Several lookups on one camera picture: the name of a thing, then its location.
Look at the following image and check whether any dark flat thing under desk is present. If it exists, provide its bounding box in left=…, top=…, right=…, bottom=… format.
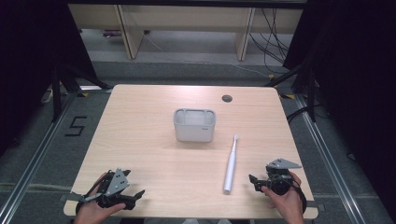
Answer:
left=102, top=29, right=123, bottom=38

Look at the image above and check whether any white plastic holder box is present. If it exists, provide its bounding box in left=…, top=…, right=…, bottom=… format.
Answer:
left=173, top=107, right=218, bottom=144

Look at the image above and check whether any white electric toothbrush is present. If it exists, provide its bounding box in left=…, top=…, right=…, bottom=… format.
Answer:
left=222, top=133, right=240, bottom=196

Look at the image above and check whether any black metal stand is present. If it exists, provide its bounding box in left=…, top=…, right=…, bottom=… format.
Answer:
left=50, top=60, right=112, bottom=123
left=264, top=60, right=318, bottom=124

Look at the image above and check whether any bundle of black cables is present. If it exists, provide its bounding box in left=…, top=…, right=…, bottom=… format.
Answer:
left=248, top=7, right=291, bottom=75

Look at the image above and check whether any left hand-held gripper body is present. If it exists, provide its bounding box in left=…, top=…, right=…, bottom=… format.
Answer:
left=81, top=168, right=137, bottom=210

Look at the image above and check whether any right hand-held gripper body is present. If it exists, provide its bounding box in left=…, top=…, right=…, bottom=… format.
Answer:
left=264, top=158, right=303, bottom=197

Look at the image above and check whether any person's left hand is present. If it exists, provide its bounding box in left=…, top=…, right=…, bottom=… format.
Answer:
left=72, top=173, right=127, bottom=224

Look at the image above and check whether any aluminium floor rail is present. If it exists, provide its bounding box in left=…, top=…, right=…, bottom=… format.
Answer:
left=293, top=92, right=370, bottom=224
left=0, top=89, right=80, bottom=224

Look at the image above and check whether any black floor cable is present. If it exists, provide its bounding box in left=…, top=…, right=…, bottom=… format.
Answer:
left=286, top=104, right=325, bottom=124

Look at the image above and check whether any black curtain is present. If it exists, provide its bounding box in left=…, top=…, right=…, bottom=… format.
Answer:
left=0, top=0, right=98, bottom=158
left=282, top=0, right=396, bottom=218

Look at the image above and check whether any person's right hand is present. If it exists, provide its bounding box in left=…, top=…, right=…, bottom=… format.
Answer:
left=261, top=171, right=305, bottom=224

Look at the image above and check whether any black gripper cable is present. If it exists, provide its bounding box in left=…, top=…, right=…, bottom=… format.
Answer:
left=290, top=182, right=308, bottom=217

